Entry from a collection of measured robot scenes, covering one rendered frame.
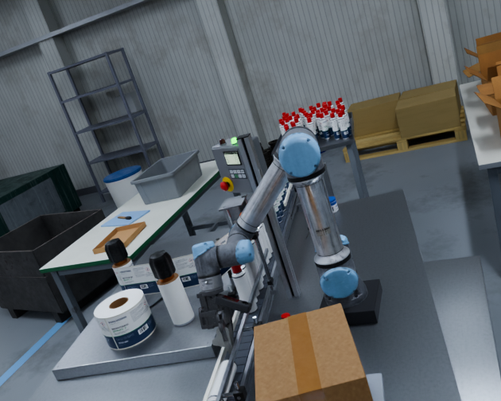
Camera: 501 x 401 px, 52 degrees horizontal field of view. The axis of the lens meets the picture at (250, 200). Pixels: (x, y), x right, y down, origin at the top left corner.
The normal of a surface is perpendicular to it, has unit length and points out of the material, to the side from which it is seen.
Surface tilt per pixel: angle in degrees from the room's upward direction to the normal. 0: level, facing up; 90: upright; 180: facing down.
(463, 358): 0
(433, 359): 0
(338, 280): 97
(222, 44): 90
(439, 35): 90
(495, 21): 90
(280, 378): 0
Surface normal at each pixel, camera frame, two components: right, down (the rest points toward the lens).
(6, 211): 0.90, -0.16
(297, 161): -0.11, 0.22
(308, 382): -0.30, -0.90
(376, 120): -0.30, 0.40
